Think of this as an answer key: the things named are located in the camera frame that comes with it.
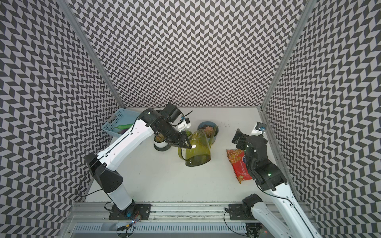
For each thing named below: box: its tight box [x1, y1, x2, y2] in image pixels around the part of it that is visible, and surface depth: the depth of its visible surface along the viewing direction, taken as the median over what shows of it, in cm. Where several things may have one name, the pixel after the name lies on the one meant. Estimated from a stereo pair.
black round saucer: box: [153, 142, 172, 152], surface depth 96 cm
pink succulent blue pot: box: [197, 120, 220, 145], surface depth 93 cm
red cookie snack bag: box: [226, 148, 253, 184], surface depth 89 cm
